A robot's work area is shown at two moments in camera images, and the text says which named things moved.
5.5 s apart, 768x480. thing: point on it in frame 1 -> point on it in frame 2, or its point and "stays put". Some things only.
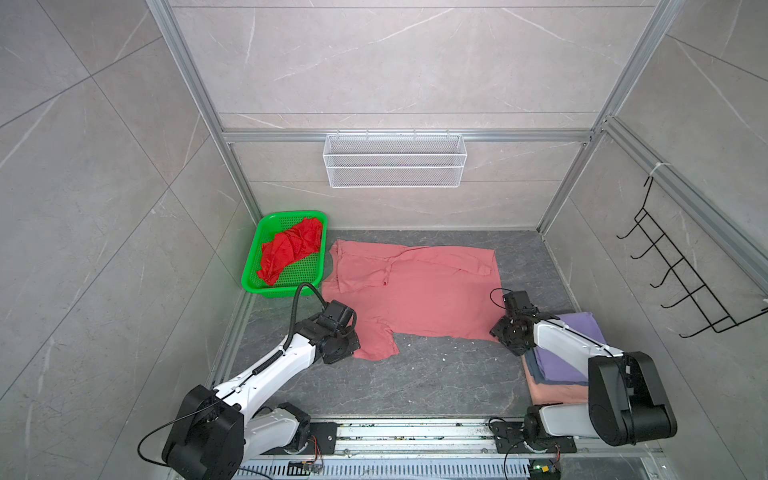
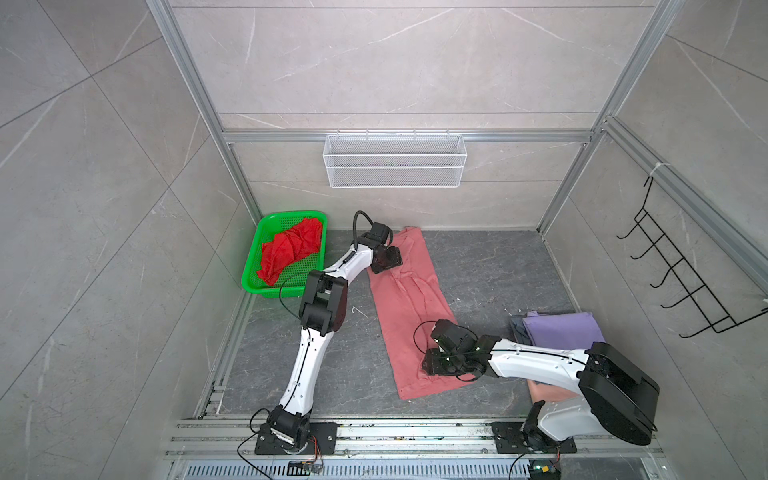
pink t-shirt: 447,291 -> 411,299
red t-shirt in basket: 301,239 stays put
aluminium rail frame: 623,450 stays put
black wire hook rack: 690,282 stays put
